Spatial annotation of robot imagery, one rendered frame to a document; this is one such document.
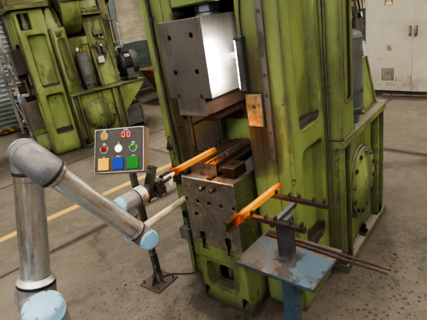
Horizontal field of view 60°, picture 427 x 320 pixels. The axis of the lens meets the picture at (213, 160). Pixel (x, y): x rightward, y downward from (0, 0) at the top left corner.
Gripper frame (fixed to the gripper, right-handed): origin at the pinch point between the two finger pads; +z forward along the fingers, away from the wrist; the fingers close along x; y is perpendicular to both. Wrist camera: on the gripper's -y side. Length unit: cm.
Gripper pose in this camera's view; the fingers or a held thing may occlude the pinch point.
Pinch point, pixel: (171, 171)
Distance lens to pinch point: 191.8
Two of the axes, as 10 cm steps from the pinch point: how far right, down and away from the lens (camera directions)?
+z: 6.0, -3.9, 7.0
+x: 7.9, 1.1, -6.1
